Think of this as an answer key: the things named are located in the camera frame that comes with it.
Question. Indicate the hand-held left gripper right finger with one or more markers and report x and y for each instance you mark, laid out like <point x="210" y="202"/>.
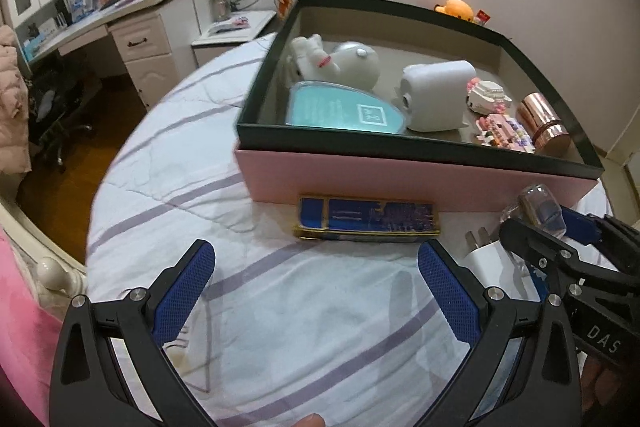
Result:
<point x="450" y="292"/>

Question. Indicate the pink bed blanket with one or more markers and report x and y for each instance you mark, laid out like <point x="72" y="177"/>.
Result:
<point x="25" y="347"/>

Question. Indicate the white astronaut toy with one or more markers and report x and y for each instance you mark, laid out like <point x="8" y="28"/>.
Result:
<point x="345" y="64"/>

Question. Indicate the pink box with black rim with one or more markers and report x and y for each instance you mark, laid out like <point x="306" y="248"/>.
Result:
<point x="375" y="177"/>

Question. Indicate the white charger plug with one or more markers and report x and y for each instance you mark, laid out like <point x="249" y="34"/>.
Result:
<point x="492" y="264"/>

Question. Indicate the orange plush octopus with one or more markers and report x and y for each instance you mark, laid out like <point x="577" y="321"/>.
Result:
<point x="455" y="9"/>

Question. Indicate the blue box with gold edge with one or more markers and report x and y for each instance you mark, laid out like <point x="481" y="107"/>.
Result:
<point x="365" y="217"/>

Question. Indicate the papers on side cabinet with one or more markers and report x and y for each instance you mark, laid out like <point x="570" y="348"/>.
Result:
<point x="230" y="25"/>

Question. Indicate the clear plastic bottle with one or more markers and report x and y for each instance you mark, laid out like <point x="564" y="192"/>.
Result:
<point x="537" y="207"/>

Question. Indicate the white mini printer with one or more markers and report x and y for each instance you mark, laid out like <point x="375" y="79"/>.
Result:
<point x="435" y="94"/>

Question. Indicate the blue and white packet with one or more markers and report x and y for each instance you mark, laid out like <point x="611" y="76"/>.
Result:
<point x="82" y="1"/>

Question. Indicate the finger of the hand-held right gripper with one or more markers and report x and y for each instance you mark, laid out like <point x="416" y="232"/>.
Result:
<point x="580" y="224"/>
<point x="535" y="247"/>

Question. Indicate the person's left hand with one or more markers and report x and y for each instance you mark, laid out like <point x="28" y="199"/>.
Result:
<point x="309" y="421"/>

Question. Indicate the orange snack bag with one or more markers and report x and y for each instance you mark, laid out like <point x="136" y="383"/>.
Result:
<point x="285" y="2"/>

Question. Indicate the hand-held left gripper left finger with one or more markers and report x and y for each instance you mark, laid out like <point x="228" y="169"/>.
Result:
<point x="182" y="294"/>

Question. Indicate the white desk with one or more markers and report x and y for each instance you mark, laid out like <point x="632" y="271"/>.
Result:
<point x="140" y="42"/>

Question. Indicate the white and pink block toy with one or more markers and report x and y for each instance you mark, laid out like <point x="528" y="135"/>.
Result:
<point x="485" y="94"/>

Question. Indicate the teal plastic case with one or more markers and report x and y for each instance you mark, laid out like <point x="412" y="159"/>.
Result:
<point x="340" y="109"/>

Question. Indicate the black office chair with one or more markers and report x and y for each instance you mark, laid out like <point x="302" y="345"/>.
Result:
<point x="57" y="112"/>

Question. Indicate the white side cabinet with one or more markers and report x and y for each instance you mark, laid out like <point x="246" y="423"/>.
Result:
<point x="225" y="44"/>

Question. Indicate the rose gold cylinder tin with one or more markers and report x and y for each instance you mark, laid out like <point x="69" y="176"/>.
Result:
<point x="542" y="124"/>

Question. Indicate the pink padded jacket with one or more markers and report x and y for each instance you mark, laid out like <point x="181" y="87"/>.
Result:
<point x="12" y="107"/>

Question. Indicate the person's right hand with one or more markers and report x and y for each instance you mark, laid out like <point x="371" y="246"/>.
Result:
<point x="596" y="382"/>

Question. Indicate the white bed frame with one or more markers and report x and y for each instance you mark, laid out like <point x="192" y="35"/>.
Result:
<point x="45" y="262"/>

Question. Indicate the red printed box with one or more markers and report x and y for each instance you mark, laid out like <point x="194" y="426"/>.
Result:
<point x="482" y="18"/>

